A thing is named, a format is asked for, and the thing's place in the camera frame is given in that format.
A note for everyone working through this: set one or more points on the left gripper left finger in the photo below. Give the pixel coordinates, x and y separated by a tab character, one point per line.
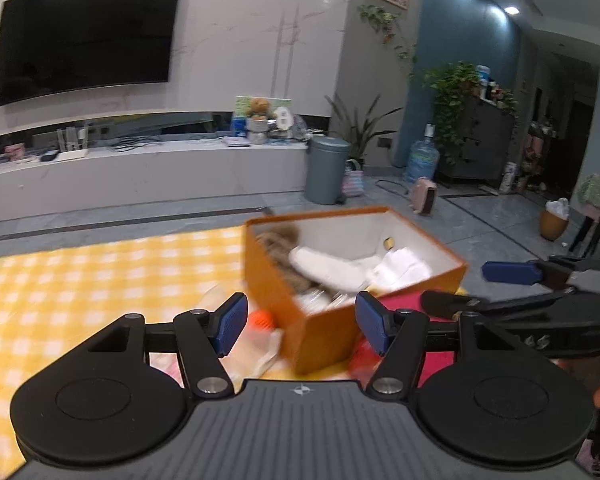
203	339

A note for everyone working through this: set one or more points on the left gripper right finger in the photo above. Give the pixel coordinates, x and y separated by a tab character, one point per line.
399	338

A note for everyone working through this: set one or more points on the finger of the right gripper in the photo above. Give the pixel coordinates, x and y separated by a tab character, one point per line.
553	273
449	306

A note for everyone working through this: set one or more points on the round white towel pad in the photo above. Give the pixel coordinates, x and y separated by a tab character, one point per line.
348	276

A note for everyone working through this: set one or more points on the brown fuzzy plush cloth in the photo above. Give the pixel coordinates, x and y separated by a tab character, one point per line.
278	242

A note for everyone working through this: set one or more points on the white tissue cloth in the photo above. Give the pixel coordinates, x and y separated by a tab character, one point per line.
398	269

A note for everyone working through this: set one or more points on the pink box of red items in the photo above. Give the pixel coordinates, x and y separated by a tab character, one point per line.
438	355

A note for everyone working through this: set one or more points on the orange basket with white bag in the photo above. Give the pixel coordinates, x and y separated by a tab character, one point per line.
554	219

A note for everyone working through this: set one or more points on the orange ball in mesh bag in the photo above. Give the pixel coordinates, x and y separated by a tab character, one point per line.
256	349

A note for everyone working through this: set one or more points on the orange cardboard box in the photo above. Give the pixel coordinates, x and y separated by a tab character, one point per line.
319	327

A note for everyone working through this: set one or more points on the pink small heater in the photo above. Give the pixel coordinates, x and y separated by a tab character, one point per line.
423	195

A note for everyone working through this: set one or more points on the blue water bottle jug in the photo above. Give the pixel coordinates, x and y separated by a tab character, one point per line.
424	157

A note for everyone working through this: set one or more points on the small pastel handbag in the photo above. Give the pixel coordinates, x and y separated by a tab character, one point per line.
353	179

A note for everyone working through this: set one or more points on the dark cabinet with plants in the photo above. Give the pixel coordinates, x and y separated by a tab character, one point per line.
474	119

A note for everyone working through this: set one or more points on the yellow white checkered tablecloth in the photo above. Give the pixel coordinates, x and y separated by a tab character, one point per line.
51	301

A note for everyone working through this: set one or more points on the grey trash bin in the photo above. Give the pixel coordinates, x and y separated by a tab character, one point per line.
327	160

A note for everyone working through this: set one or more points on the potted long-leaf plant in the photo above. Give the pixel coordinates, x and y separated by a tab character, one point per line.
356	128

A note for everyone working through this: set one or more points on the white wifi router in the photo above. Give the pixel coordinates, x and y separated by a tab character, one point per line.
72	143

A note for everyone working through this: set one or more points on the teddy bear on console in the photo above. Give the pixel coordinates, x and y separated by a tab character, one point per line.
258	115

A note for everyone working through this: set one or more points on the white TV console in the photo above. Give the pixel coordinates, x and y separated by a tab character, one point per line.
178	170

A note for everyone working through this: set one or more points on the black wall television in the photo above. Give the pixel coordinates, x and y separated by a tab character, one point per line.
55	46

